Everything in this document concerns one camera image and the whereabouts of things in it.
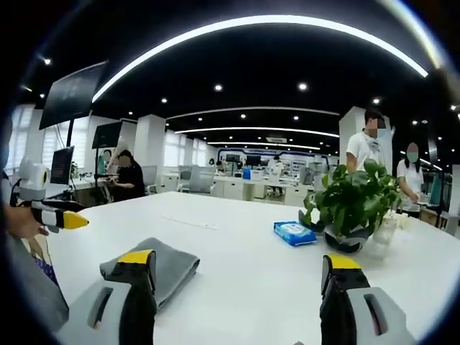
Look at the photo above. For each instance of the long curved ceiling light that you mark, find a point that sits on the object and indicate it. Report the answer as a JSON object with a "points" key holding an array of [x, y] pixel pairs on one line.
{"points": [[251, 23]]}

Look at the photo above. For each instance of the green potted plant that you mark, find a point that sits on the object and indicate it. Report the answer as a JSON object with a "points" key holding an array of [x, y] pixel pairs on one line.
{"points": [[354, 201]]}

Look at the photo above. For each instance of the clear glass vase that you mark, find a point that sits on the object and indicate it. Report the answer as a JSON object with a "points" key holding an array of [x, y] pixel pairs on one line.
{"points": [[384, 233]]}

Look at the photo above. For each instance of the white office chair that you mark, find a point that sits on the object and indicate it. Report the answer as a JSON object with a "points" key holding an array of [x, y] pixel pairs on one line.
{"points": [[201, 179]]}

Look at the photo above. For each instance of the desk computer monitor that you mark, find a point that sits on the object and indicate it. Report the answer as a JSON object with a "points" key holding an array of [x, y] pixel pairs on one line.
{"points": [[62, 165]]}

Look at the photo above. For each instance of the blue patterned cloth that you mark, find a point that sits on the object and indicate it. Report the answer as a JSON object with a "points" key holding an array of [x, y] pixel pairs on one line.
{"points": [[46, 269]]}

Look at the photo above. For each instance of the person's grey clothing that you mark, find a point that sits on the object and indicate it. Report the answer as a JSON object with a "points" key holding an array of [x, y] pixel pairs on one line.
{"points": [[36, 291]]}

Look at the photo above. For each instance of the black and grey headset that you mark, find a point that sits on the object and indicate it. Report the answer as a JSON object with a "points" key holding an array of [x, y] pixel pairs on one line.
{"points": [[346, 242]]}

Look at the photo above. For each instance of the large black wall screen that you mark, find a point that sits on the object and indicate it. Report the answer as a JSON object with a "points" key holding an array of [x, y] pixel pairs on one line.
{"points": [[70, 95]]}

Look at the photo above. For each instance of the grey towel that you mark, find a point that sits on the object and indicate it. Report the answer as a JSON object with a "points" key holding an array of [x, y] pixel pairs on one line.
{"points": [[172, 267]]}

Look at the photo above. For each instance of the small black screen on stand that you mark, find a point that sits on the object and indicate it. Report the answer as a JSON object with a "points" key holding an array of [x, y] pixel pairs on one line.
{"points": [[107, 134]]}

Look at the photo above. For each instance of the person's left hand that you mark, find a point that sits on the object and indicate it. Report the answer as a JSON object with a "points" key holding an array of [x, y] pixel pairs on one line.
{"points": [[23, 222]]}

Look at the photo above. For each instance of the blue wet wipes packet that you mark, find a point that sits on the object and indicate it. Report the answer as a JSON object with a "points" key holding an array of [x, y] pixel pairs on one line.
{"points": [[294, 233]]}

